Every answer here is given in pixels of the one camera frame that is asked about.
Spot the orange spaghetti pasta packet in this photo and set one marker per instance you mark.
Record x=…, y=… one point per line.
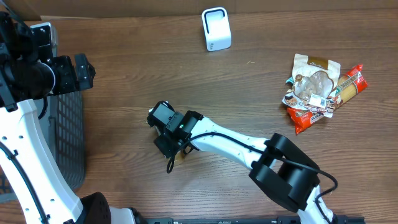
x=349, y=85

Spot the cardboard panel backdrop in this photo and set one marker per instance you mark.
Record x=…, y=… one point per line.
x=32, y=10

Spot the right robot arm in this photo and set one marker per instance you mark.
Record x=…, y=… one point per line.
x=276, y=165

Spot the teal snack bar wrapper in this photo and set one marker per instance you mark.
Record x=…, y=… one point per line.
x=290, y=80

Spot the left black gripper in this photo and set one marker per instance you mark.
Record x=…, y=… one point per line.
x=71, y=81

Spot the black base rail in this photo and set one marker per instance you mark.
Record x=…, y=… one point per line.
x=278, y=220

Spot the white tube with gold cap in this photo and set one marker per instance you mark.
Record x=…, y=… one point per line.
x=178, y=158

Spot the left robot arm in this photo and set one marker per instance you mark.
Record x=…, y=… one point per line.
x=31, y=70

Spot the grey plastic shopping basket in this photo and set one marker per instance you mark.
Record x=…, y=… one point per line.
x=68, y=140

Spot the beige nut snack pouch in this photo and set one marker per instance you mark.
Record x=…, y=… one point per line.
x=315, y=80

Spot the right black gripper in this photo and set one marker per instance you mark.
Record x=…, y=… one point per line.
x=165, y=141

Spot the white barcode scanner stand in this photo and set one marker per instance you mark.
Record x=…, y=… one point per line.
x=216, y=29

